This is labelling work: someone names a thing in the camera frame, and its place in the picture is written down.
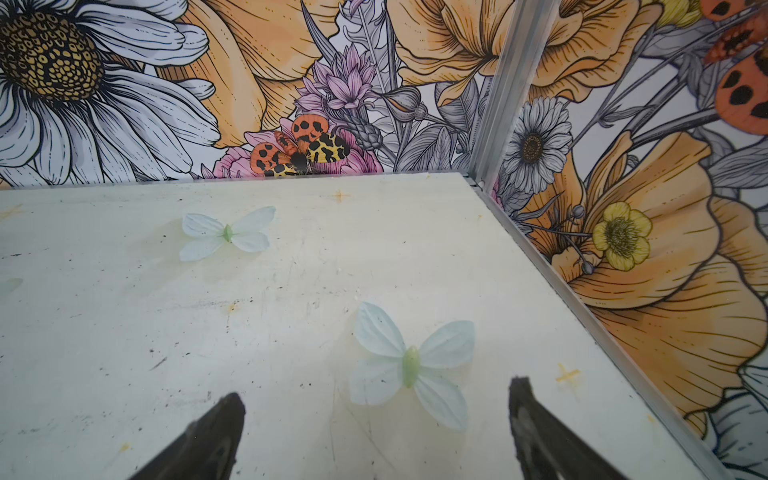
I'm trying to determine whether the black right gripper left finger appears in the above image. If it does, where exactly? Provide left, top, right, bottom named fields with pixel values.
left=131, top=392, right=246, bottom=480

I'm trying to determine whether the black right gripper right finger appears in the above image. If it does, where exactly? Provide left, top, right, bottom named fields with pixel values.
left=508, top=377, right=626, bottom=480

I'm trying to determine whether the aluminium table edge rail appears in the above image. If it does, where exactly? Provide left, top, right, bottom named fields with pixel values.
left=467, top=177, right=733, bottom=479

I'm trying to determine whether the aluminium corner post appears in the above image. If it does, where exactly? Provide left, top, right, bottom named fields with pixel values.
left=468, top=0, right=560, bottom=193

